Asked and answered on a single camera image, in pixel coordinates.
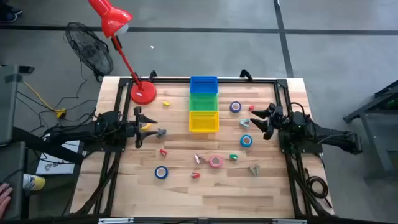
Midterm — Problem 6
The person's shoe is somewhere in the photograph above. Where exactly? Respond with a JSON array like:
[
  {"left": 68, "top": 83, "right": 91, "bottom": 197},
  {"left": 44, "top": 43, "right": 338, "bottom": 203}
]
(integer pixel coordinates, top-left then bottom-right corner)
[{"left": 0, "top": 2, "right": 23, "bottom": 23}]

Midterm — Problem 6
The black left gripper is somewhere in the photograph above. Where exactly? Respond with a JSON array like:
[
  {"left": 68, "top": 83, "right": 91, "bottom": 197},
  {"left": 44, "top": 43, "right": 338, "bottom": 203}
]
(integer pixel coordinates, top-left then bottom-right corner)
[{"left": 125, "top": 106, "right": 159, "bottom": 149}]

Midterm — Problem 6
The silver metal bracket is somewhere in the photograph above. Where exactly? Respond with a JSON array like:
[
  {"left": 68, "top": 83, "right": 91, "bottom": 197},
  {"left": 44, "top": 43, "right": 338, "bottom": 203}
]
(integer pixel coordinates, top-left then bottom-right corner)
[
  {"left": 272, "top": 218, "right": 308, "bottom": 224},
  {"left": 98, "top": 217, "right": 134, "bottom": 224}
]

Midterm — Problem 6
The green plastic basket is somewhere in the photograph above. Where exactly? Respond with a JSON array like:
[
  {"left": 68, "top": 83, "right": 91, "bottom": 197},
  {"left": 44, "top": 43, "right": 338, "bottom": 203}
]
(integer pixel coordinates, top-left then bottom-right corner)
[{"left": 188, "top": 92, "right": 219, "bottom": 113}]

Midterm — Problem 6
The coiled black cable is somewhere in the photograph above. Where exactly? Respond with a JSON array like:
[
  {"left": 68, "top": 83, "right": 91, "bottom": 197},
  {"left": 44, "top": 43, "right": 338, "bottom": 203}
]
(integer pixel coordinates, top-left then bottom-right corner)
[{"left": 303, "top": 167, "right": 333, "bottom": 208}]

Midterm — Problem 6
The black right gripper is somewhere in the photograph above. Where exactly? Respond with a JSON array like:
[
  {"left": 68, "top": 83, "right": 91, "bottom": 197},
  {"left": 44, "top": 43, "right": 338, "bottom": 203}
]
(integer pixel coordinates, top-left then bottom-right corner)
[{"left": 249, "top": 103, "right": 285, "bottom": 141}]

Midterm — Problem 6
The black metal side table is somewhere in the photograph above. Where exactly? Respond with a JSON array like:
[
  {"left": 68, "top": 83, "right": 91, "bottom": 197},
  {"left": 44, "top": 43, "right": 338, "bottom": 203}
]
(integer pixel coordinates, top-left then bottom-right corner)
[{"left": 343, "top": 79, "right": 398, "bottom": 181}]

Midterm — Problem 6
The yellow plastic basket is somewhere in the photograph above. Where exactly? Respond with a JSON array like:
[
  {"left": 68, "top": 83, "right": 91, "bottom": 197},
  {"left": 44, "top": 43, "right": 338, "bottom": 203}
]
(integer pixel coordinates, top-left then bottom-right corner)
[{"left": 188, "top": 110, "right": 220, "bottom": 134}]

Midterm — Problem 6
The black cable bundle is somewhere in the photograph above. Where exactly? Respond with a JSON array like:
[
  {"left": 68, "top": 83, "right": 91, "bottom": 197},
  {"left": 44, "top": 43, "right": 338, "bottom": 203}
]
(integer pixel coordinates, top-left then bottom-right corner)
[
  {"left": 285, "top": 152, "right": 324, "bottom": 217},
  {"left": 76, "top": 152, "right": 121, "bottom": 216}
]

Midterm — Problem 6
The person's hand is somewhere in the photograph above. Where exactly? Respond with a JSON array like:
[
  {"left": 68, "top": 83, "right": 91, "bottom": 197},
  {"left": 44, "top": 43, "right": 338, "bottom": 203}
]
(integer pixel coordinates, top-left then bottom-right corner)
[{"left": 0, "top": 182, "right": 14, "bottom": 218}]

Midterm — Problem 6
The white printed paper sheet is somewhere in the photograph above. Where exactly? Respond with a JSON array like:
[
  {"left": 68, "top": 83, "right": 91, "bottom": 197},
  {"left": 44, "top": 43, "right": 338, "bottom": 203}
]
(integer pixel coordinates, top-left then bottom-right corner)
[{"left": 35, "top": 139, "right": 83, "bottom": 175}]

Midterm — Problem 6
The yellow extension cable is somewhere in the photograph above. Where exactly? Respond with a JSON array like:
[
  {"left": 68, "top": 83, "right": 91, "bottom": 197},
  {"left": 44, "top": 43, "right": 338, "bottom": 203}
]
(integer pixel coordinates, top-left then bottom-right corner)
[{"left": 23, "top": 81, "right": 68, "bottom": 119}]

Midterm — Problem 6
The blue plastic basket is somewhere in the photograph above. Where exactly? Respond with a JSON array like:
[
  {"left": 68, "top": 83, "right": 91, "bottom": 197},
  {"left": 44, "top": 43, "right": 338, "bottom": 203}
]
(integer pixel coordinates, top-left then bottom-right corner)
[{"left": 190, "top": 75, "right": 219, "bottom": 95}]

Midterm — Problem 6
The light blue tape roll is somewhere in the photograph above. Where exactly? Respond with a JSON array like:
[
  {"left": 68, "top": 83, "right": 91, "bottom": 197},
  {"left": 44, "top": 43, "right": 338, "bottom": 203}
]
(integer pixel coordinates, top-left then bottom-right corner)
[{"left": 239, "top": 134, "right": 254, "bottom": 148}]

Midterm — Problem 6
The red desk lamp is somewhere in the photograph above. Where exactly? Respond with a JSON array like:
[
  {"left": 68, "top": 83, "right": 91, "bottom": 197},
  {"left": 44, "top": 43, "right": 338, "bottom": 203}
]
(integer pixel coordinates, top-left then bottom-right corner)
[{"left": 88, "top": 0, "right": 158, "bottom": 106}]

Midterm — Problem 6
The black floor fan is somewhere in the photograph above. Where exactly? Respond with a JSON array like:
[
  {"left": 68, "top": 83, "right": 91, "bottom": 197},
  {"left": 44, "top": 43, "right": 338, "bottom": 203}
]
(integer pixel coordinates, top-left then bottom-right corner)
[{"left": 64, "top": 21, "right": 114, "bottom": 82}]

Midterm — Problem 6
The pink tape roll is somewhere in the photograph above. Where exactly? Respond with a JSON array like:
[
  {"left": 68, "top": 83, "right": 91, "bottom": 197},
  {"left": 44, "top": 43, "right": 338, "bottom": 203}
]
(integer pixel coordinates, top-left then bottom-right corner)
[{"left": 208, "top": 154, "right": 224, "bottom": 169}]

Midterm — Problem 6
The dark blue tape roll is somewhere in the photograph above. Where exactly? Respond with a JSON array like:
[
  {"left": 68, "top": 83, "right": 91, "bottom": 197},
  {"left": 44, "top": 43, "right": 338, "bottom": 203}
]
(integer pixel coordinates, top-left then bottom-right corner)
[{"left": 154, "top": 165, "right": 169, "bottom": 180}]

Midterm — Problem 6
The white and yellow can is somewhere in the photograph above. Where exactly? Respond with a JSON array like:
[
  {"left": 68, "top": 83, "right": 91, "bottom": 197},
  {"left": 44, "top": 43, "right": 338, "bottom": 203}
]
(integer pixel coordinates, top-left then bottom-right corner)
[{"left": 22, "top": 173, "right": 46, "bottom": 192}]

